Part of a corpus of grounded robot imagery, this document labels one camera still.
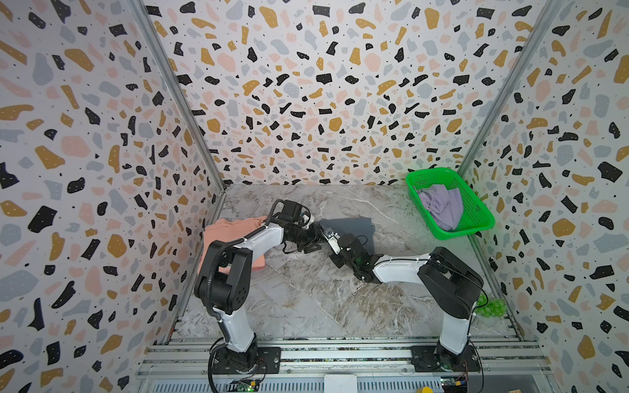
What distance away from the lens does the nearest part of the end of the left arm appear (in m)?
0.78

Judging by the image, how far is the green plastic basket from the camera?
102 centimetres

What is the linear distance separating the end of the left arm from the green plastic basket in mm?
492
